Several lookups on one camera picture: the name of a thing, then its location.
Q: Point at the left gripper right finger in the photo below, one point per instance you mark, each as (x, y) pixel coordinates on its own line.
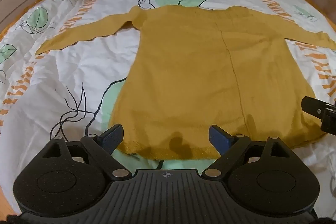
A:
(231, 150)

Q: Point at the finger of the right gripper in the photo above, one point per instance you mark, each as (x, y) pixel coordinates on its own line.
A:
(317, 108)

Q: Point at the mustard yellow knit sweater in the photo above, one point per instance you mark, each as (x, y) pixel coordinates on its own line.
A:
(195, 68)

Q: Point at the white leaf-print duvet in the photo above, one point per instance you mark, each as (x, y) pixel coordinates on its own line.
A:
(62, 92)

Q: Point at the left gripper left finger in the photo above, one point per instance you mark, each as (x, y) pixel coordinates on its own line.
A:
(100, 149)

